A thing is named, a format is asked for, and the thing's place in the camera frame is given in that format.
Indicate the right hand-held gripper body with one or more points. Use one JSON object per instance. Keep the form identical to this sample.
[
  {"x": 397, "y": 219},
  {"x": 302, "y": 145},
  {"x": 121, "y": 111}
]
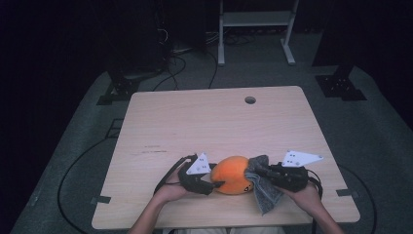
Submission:
[{"x": 292, "y": 178}]

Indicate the black stand with flat base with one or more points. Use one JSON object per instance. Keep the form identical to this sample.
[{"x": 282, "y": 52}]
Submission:
[
  {"x": 118, "y": 89},
  {"x": 341, "y": 86}
]

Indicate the dark equipment rack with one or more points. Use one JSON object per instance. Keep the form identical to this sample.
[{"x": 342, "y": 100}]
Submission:
[{"x": 139, "y": 35}]

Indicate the person's right hand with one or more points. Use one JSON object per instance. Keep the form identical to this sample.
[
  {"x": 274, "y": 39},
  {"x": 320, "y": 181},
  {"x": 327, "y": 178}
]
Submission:
[{"x": 303, "y": 200}]

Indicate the black tape floor marking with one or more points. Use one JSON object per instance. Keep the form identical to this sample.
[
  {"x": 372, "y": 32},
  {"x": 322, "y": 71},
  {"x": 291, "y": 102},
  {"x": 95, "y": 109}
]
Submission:
[{"x": 114, "y": 128}]

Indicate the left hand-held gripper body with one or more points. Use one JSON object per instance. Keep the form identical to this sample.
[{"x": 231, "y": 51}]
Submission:
[{"x": 195, "y": 182}]

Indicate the person's left hand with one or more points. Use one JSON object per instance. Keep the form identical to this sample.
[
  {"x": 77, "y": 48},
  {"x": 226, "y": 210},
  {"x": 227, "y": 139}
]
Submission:
[{"x": 172, "y": 191}]

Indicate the grey tape strip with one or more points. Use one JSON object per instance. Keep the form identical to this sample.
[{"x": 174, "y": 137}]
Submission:
[
  {"x": 347, "y": 193},
  {"x": 101, "y": 199}
]

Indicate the grey towel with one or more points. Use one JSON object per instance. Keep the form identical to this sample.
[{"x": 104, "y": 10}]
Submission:
[{"x": 264, "y": 191}]

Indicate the orange round plush toy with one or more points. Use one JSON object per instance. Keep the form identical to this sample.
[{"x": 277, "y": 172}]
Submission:
[{"x": 231, "y": 175}]

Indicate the white metal stand frame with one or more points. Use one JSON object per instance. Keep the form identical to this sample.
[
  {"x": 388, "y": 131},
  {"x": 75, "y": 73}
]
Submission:
[{"x": 256, "y": 19}]

